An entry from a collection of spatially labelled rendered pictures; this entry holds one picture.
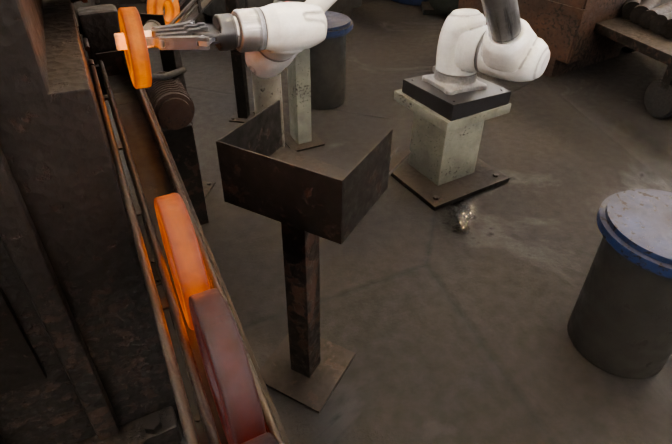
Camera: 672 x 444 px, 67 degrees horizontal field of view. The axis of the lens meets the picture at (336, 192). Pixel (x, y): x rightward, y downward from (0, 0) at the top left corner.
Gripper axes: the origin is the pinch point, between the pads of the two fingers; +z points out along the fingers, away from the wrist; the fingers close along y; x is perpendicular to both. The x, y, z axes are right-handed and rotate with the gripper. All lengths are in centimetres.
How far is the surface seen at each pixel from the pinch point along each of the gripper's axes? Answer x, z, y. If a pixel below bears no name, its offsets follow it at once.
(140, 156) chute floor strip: -20.3, 3.6, -10.2
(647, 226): -36, -101, -57
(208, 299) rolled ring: -7, 4, -67
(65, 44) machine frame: 2.3, 12.1, -6.4
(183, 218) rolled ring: -5, 3, -54
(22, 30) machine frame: 11.3, 16.5, -27.5
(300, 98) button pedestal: -58, -72, 82
